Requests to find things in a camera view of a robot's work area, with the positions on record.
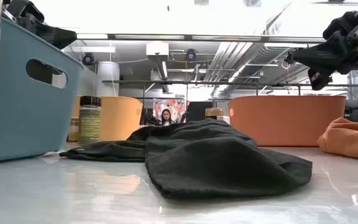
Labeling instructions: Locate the orange cloth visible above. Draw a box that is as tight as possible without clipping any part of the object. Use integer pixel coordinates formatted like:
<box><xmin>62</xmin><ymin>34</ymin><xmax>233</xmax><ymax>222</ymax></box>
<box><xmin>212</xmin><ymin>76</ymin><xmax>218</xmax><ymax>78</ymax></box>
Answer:
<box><xmin>316</xmin><ymin>117</ymin><xmax>358</xmax><ymax>161</ymax></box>

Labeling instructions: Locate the blue plastic storage bin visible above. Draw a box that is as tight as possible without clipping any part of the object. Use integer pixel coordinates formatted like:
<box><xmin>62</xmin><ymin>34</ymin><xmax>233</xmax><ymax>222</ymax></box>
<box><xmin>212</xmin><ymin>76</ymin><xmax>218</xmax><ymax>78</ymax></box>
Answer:
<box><xmin>0</xmin><ymin>17</ymin><xmax>84</xmax><ymax>164</ymax></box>

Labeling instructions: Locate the yellow plastic storage bin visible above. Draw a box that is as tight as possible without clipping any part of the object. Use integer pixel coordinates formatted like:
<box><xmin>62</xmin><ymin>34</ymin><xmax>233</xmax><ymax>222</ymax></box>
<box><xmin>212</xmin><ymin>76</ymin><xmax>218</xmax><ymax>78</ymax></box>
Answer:
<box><xmin>71</xmin><ymin>95</ymin><xmax>144</xmax><ymax>142</ymax></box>

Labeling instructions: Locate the white ceiling box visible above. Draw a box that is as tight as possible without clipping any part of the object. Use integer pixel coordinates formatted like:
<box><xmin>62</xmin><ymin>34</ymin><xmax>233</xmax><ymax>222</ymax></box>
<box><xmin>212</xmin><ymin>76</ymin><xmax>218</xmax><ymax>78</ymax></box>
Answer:
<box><xmin>145</xmin><ymin>42</ymin><xmax>170</xmax><ymax>57</ymax></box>

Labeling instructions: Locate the orange plastic storage bin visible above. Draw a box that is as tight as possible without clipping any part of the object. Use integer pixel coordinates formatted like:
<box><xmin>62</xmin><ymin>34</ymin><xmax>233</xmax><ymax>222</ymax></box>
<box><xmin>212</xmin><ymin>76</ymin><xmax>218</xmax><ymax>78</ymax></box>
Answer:
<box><xmin>227</xmin><ymin>95</ymin><xmax>347</xmax><ymax>147</ymax></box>

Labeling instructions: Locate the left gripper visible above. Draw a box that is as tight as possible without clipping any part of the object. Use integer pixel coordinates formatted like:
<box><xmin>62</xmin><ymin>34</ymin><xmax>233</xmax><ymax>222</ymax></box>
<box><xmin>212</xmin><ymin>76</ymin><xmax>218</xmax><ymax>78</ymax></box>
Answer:
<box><xmin>1</xmin><ymin>0</ymin><xmax>78</xmax><ymax>50</ymax></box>

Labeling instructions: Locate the person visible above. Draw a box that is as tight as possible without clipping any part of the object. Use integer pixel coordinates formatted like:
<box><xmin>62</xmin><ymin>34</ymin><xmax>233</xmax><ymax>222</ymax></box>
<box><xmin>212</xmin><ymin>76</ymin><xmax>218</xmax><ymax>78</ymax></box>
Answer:
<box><xmin>159</xmin><ymin>108</ymin><xmax>174</xmax><ymax>126</ymax></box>

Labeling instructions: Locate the black horizontal rail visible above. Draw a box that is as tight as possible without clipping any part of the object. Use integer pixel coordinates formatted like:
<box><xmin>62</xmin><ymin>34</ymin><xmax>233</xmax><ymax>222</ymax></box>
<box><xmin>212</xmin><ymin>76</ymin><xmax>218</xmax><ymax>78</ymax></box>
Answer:
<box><xmin>102</xmin><ymin>80</ymin><xmax>358</xmax><ymax>88</ymax></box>

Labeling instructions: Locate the black cloth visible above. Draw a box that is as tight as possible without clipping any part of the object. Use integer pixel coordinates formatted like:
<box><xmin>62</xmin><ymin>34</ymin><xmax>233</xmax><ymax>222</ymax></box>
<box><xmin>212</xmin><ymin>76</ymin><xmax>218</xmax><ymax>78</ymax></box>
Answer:
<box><xmin>59</xmin><ymin>119</ymin><xmax>313</xmax><ymax>200</ymax></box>

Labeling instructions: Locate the small clear spice jar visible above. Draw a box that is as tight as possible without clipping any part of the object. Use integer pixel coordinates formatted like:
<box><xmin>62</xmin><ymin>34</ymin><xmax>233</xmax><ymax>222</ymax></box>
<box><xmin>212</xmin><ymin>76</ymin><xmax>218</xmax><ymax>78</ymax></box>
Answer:
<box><xmin>68</xmin><ymin>116</ymin><xmax>80</xmax><ymax>142</ymax></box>

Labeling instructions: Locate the gold-lidded spice jar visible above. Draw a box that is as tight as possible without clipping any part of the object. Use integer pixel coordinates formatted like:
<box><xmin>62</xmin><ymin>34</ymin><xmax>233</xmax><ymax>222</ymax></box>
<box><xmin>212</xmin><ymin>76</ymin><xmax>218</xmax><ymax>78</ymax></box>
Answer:
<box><xmin>204</xmin><ymin>107</ymin><xmax>225</xmax><ymax>121</ymax></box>

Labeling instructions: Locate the black ceiling device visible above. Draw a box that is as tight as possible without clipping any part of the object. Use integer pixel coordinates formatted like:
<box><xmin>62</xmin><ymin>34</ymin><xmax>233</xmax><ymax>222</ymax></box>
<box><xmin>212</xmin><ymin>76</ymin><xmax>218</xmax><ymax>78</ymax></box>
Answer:
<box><xmin>82</xmin><ymin>52</ymin><xmax>96</xmax><ymax>67</ymax></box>
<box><xmin>185</xmin><ymin>49</ymin><xmax>198</xmax><ymax>62</ymax></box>

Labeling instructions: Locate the white cylindrical column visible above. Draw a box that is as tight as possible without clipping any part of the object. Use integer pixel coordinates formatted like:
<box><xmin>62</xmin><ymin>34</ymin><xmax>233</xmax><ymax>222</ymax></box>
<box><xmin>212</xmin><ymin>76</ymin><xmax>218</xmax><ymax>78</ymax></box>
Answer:
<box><xmin>96</xmin><ymin>61</ymin><xmax>121</xmax><ymax>97</ymax></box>

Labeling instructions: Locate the green-labelled black-lidded spice jar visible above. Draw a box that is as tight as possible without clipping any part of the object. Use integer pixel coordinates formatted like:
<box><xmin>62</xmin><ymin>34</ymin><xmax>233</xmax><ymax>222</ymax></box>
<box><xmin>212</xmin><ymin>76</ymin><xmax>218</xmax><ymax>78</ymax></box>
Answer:
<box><xmin>78</xmin><ymin>95</ymin><xmax>103</xmax><ymax>146</ymax></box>

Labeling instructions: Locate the black background monitor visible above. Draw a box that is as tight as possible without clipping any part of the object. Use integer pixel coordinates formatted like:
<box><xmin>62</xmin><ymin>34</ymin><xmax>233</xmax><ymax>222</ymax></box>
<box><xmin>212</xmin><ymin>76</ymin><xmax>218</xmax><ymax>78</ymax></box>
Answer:
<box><xmin>186</xmin><ymin>101</ymin><xmax>214</xmax><ymax>122</ymax></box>

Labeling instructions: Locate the colourful wall poster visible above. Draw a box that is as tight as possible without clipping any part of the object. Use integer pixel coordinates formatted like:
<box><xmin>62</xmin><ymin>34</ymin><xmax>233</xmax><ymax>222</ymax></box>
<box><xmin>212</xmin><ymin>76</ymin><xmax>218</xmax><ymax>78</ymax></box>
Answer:
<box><xmin>152</xmin><ymin>98</ymin><xmax>186</xmax><ymax>124</ymax></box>

